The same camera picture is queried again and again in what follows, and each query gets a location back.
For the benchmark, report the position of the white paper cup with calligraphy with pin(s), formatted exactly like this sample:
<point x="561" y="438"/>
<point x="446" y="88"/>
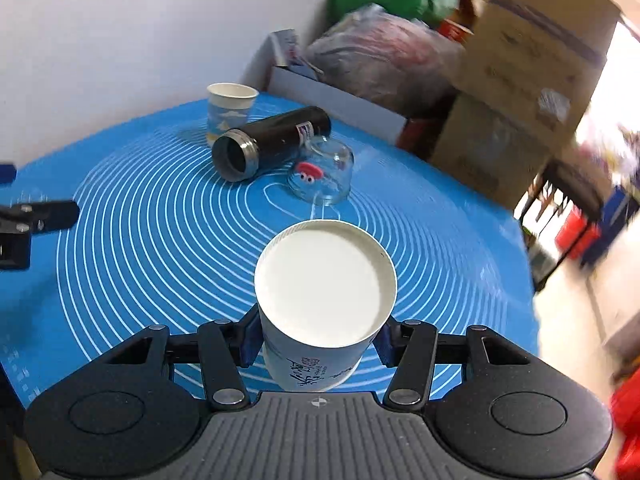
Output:
<point x="324" y="289"/>

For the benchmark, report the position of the black thermos bottle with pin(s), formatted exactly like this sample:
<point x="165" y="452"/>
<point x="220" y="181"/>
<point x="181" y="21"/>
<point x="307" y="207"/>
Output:
<point x="240" y="154"/>

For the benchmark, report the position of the red plastic bucket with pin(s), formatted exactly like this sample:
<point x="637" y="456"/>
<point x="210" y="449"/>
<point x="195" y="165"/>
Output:
<point x="573" y="225"/>

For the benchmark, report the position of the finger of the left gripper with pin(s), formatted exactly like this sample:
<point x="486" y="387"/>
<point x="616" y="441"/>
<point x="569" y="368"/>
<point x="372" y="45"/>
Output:
<point x="21" y="222"/>

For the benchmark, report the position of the white open box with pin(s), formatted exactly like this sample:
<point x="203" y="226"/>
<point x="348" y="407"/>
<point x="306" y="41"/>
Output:
<point x="280" y="69"/>

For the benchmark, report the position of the cardboard box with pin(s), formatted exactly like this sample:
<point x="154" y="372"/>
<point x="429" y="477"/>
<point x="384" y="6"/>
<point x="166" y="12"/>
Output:
<point x="486" y="152"/>
<point x="537" y="62"/>

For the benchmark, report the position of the blue sailboat paper cup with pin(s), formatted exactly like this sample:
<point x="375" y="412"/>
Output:
<point x="228" y="107"/>

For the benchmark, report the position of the blue silicone baking mat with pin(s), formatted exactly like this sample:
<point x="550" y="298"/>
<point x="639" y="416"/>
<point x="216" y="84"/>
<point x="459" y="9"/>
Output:
<point x="162" y="239"/>

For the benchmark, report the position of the clear bag with red contents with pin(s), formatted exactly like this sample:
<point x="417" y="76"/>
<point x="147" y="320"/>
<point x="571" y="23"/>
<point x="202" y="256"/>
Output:
<point x="401" y="65"/>

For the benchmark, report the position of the clear glass cup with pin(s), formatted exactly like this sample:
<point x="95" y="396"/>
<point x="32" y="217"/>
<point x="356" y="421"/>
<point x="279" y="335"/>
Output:
<point x="321" y="174"/>

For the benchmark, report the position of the lower cardboard box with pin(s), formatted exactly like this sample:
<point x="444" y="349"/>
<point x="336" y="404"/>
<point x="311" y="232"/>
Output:
<point x="486" y="152"/>

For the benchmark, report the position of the upper cardboard box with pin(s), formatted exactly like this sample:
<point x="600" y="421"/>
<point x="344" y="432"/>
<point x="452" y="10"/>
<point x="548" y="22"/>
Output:
<point x="537" y="62"/>

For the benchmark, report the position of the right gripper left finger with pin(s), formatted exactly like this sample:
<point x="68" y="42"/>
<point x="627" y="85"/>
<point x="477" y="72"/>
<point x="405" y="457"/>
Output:
<point x="137" y="407"/>

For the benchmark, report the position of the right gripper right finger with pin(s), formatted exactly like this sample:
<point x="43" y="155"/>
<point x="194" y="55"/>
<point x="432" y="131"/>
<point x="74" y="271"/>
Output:
<point x="493" y="407"/>

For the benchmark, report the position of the red bag on floor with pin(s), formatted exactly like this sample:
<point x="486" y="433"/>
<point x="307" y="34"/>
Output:
<point x="625" y="406"/>

